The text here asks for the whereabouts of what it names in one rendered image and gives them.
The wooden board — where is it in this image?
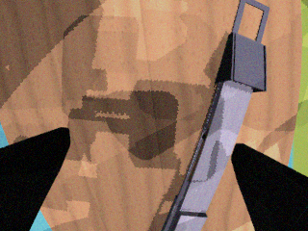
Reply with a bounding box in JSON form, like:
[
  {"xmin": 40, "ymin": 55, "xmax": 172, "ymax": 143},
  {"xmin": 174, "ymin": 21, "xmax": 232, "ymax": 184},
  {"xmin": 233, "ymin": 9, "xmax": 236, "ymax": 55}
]
[{"xmin": 0, "ymin": 0, "xmax": 303, "ymax": 231}]

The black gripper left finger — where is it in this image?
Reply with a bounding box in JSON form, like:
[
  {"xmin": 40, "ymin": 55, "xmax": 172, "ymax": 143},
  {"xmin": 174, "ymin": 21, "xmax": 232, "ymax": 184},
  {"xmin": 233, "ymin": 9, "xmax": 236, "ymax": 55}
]
[{"xmin": 0, "ymin": 127, "xmax": 70, "ymax": 231}]

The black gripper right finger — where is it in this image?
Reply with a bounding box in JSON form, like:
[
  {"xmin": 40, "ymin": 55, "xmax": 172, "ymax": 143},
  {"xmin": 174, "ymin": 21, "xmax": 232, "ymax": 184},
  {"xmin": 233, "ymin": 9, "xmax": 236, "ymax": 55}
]
[{"xmin": 231, "ymin": 143, "xmax": 308, "ymax": 231}]

